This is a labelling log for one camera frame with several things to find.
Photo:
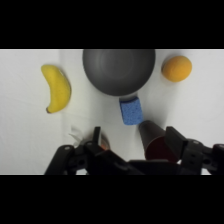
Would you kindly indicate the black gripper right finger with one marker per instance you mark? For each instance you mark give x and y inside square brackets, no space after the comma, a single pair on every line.
[196,156]

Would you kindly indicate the dark red cylinder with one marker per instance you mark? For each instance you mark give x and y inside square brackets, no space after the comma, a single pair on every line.
[153,137]

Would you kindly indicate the yellow lemon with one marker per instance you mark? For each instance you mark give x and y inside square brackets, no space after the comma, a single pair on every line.
[176,68]

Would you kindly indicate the blue sponge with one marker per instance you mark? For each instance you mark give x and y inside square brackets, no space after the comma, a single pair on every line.
[131,111]

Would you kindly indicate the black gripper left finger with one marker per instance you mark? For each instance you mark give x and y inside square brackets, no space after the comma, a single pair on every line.
[78,160]

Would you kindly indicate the grey bowl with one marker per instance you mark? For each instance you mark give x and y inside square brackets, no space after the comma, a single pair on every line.
[118,71]

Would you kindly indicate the yellow banana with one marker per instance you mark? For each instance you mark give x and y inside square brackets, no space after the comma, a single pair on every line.
[59,88]

